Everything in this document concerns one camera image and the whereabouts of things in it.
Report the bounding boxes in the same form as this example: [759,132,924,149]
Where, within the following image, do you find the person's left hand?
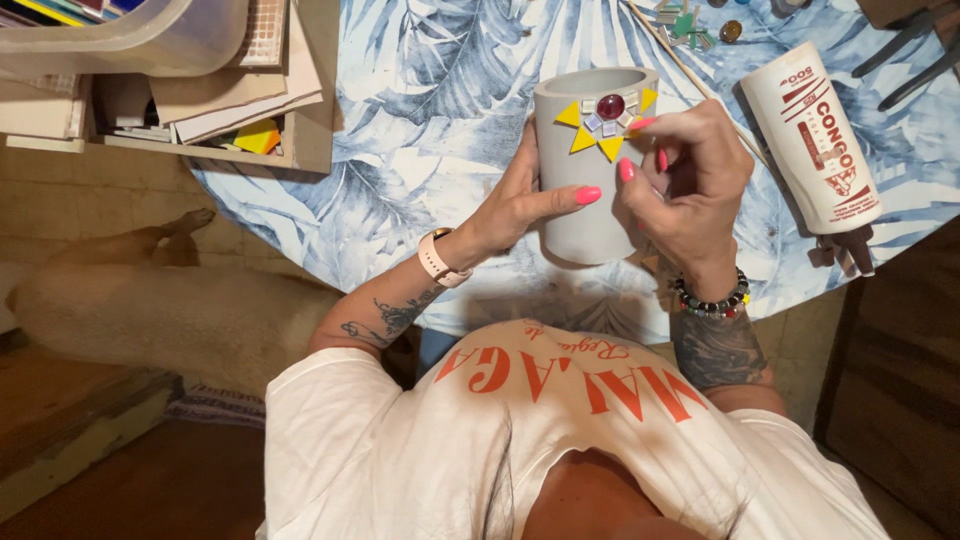
[448,123,603,271]

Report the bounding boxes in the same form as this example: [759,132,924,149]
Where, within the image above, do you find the person's right hand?
[616,99,756,282]

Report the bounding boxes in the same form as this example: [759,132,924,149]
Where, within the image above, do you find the grey concrete cup with mosaic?
[533,66,661,267]

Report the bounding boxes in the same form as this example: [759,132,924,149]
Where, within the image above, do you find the pink smartwatch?
[417,228,474,289]

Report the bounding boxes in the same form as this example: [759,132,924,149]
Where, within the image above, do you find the white glue bottle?
[738,41,885,277]

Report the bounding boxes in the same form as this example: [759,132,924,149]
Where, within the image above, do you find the blue leaf print tablecloth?
[191,0,960,346]

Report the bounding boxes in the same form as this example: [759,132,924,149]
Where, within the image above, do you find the thin wooden stick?
[624,0,771,168]

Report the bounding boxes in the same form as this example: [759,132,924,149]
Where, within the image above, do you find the blue jeans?
[417,328,460,378]

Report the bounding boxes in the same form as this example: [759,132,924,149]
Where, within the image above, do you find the pile of small mosaic tiles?
[652,0,718,52]

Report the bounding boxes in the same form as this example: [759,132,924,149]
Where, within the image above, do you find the white printed t-shirt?
[255,318,894,540]

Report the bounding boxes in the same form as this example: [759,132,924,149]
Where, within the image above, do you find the dark wooden furniture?
[813,216,960,540]

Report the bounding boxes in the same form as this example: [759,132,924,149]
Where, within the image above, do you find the striped rug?
[163,384,268,430]

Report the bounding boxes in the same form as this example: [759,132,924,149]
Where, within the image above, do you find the tan dog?
[6,208,346,399]

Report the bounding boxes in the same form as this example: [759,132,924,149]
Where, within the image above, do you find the translucent plastic container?
[0,0,250,78]

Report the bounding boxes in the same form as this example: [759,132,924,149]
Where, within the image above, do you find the wooden step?
[0,341,186,526]

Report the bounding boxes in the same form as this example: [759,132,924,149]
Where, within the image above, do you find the multicoloured bead bracelet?
[672,267,752,322]

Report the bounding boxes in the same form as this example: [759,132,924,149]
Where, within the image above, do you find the black handled tile nippers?
[851,0,960,114]

